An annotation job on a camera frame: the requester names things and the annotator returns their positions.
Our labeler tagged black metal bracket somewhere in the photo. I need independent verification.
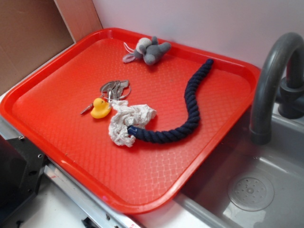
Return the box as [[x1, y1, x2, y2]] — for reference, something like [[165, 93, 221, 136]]
[[0, 137, 46, 225]]

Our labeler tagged grey plush mouse toy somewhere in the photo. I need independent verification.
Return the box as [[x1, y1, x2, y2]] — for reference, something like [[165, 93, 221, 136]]
[[122, 36, 171, 66]]

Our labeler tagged red plastic tray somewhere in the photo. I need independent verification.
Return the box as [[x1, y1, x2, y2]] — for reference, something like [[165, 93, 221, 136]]
[[0, 28, 260, 214]]

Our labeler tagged round sink drain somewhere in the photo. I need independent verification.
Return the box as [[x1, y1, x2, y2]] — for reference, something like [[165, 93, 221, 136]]
[[227, 173, 275, 211]]

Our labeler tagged crumpled white cloth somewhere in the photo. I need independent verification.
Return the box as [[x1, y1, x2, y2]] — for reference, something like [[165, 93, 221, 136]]
[[108, 100, 157, 147]]

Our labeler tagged grey curved faucet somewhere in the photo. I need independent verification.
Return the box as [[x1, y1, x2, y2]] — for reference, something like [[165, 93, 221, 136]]
[[249, 32, 304, 145]]

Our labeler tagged dark blue twisted rope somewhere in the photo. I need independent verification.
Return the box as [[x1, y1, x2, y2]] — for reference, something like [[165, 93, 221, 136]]
[[127, 58, 214, 145]]

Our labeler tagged yellow rubber duck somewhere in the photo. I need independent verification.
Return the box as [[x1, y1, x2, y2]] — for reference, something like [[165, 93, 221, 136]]
[[90, 98, 111, 119]]

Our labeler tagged silver key bunch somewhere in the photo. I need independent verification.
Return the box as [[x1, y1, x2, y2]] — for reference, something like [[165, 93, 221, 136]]
[[80, 80, 131, 114]]

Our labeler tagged brown cardboard panel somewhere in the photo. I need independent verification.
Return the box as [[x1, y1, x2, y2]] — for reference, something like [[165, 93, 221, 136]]
[[0, 0, 102, 94]]

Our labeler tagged grey plastic sink basin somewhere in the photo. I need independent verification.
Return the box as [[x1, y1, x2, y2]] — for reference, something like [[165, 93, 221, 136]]
[[176, 112, 304, 228]]

